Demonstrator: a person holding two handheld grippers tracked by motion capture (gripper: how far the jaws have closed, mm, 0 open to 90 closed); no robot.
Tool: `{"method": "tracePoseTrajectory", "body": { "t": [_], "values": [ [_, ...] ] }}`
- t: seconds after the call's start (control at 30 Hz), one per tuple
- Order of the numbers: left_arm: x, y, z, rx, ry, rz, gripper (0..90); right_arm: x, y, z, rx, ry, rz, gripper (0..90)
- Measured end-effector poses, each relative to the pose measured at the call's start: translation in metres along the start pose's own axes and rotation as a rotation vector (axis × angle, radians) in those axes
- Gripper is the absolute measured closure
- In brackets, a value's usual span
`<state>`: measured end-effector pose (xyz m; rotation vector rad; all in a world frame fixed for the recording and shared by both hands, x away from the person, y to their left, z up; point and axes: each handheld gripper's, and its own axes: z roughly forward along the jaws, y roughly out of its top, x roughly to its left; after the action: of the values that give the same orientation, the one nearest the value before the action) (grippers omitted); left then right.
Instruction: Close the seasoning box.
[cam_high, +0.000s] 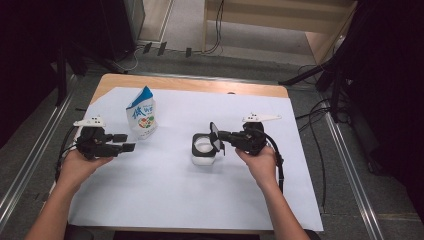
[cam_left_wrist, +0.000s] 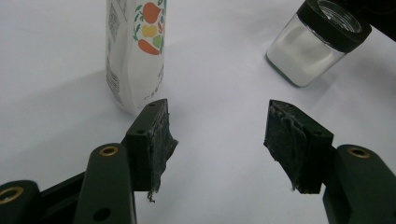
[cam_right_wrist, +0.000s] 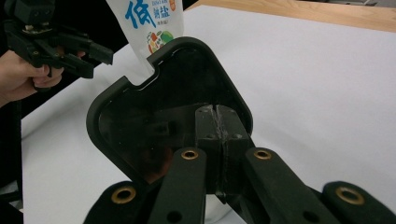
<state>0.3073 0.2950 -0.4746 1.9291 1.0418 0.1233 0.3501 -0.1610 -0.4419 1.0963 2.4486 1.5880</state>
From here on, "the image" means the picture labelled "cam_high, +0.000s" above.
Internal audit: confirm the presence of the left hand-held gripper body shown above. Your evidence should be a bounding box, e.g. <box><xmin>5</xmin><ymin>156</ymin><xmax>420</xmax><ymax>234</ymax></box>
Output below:
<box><xmin>73</xmin><ymin>115</ymin><xmax>120</xmax><ymax>160</ymax></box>

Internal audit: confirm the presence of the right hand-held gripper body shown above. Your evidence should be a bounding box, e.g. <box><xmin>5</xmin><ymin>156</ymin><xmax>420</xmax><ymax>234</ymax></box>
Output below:
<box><xmin>234</xmin><ymin>113</ymin><xmax>282</xmax><ymax>157</ymax></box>

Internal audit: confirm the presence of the blue and white pouch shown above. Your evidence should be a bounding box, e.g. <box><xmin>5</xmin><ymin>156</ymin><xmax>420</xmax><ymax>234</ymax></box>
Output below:
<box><xmin>125</xmin><ymin>85</ymin><xmax>158</xmax><ymax>141</ymax></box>

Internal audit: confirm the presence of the glass jar with black lid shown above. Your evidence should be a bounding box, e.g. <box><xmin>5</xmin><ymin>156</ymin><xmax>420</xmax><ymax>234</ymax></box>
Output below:
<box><xmin>190</xmin><ymin>121</ymin><xmax>227</xmax><ymax>167</ymax></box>

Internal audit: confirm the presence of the person's right hand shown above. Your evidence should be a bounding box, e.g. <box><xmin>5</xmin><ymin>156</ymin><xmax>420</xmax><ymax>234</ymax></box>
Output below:
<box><xmin>234</xmin><ymin>145</ymin><xmax>279</xmax><ymax>192</ymax></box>

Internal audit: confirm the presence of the person's left hand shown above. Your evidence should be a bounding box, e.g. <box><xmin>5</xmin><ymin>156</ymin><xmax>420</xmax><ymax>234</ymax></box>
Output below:
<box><xmin>58</xmin><ymin>148</ymin><xmax>114</xmax><ymax>193</ymax></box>

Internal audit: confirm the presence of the white paper sheet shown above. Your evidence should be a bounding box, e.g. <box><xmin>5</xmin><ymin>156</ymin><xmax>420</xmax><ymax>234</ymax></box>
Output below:
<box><xmin>49</xmin><ymin>86</ymin><xmax>324</xmax><ymax>233</ymax></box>

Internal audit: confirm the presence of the black metal stand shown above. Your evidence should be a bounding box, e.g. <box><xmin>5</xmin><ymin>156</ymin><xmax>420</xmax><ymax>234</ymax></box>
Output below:
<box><xmin>278</xmin><ymin>49</ymin><xmax>356</xmax><ymax>124</ymax></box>
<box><xmin>54</xmin><ymin>41</ymin><xmax>129</xmax><ymax>108</ymax></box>

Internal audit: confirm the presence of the dark cabinet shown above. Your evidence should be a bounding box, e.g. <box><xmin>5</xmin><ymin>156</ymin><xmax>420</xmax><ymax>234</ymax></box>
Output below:
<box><xmin>99</xmin><ymin>0</ymin><xmax>146</xmax><ymax>61</ymax></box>

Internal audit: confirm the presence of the dark curtain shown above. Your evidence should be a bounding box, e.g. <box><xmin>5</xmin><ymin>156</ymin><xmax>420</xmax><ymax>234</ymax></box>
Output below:
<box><xmin>343</xmin><ymin>0</ymin><xmax>424</xmax><ymax>221</ymax></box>
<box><xmin>0</xmin><ymin>0</ymin><xmax>104</xmax><ymax>148</ymax></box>

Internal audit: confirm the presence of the wooden shelf unit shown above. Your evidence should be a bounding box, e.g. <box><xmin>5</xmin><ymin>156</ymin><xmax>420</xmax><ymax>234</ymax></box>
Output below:
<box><xmin>201</xmin><ymin>0</ymin><xmax>359</xmax><ymax>66</ymax></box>

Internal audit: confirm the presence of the left hand-held gripper cable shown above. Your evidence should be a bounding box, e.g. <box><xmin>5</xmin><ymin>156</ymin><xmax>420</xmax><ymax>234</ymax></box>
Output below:
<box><xmin>54</xmin><ymin>124</ymin><xmax>81</xmax><ymax>184</ymax></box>

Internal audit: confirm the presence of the hand-held gripper cable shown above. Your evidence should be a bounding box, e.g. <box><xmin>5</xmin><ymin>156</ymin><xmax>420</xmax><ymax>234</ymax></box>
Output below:
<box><xmin>261</xmin><ymin>131</ymin><xmax>285</xmax><ymax>194</ymax></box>
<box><xmin>54</xmin><ymin>124</ymin><xmax>81</xmax><ymax>184</ymax></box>

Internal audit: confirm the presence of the right hand-held gripper cable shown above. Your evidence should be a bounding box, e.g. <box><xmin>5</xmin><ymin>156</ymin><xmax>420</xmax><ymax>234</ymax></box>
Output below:
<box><xmin>261</xmin><ymin>131</ymin><xmax>285</xmax><ymax>194</ymax></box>

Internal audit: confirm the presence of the metal floor rail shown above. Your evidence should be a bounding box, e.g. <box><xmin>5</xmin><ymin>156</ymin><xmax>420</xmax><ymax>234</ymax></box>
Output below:
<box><xmin>0</xmin><ymin>74</ymin><xmax>78</xmax><ymax>231</ymax></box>
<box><xmin>321</xmin><ymin>96</ymin><xmax>384</xmax><ymax>240</ymax></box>

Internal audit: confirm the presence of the black floor cable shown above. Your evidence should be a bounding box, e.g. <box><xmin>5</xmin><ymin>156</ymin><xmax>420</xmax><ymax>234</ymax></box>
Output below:
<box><xmin>294</xmin><ymin>64</ymin><xmax>329</xmax><ymax>214</ymax></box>

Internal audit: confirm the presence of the black hanging cable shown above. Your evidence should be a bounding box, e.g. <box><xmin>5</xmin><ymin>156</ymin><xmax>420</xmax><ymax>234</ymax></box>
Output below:
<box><xmin>202</xmin><ymin>0</ymin><xmax>225</xmax><ymax>55</ymax></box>

